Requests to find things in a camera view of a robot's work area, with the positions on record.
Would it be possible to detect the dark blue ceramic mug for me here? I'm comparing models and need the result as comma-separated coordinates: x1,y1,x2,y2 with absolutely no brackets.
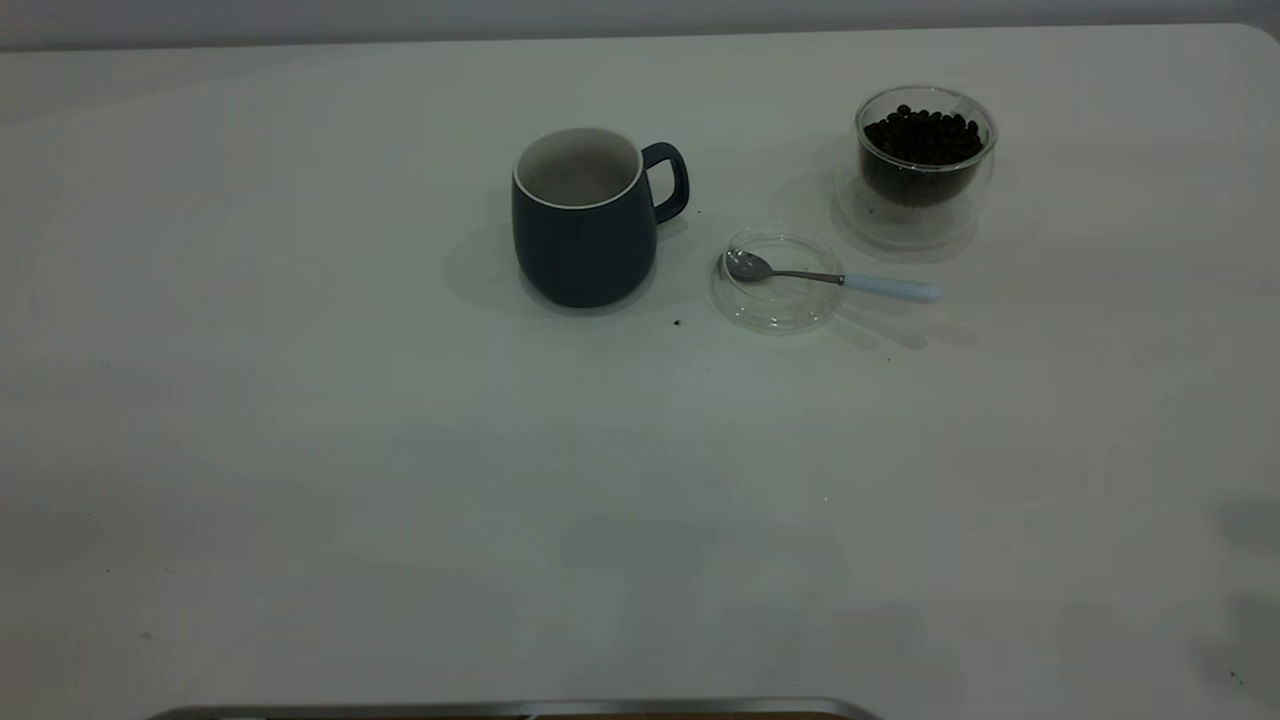
511,127,691,309

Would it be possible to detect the metal spoon light blue handle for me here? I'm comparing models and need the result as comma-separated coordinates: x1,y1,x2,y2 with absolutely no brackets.
723,247,944,305

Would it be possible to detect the dark coffee beans pile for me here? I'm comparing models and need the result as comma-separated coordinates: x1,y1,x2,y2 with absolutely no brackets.
860,102,991,208

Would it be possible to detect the small clear glass dish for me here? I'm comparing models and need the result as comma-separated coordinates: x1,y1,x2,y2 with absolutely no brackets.
709,229,847,335

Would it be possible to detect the clear double-wall glass cup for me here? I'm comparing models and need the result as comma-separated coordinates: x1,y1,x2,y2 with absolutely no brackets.
835,85,999,249

